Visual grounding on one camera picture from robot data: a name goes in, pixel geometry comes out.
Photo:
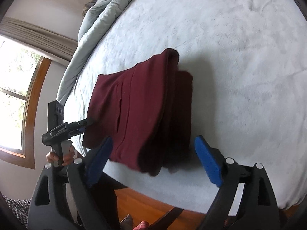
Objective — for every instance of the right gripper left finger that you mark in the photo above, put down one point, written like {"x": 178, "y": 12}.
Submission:
{"x": 49, "y": 207}

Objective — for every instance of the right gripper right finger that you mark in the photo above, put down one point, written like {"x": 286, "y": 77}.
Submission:
{"x": 245, "y": 197}

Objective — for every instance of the maroon pants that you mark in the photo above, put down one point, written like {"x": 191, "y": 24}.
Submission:
{"x": 146, "y": 110}

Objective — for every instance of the checkered sleeve forearm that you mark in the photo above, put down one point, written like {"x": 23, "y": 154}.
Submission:
{"x": 20, "y": 208}

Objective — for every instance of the beige curtain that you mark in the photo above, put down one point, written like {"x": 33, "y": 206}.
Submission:
{"x": 40, "y": 38}

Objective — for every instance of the grey-green quilt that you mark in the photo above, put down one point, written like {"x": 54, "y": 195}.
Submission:
{"x": 95, "y": 24}

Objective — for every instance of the wooden window frame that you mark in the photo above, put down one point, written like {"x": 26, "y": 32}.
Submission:
{"x": 25, "y": 156}

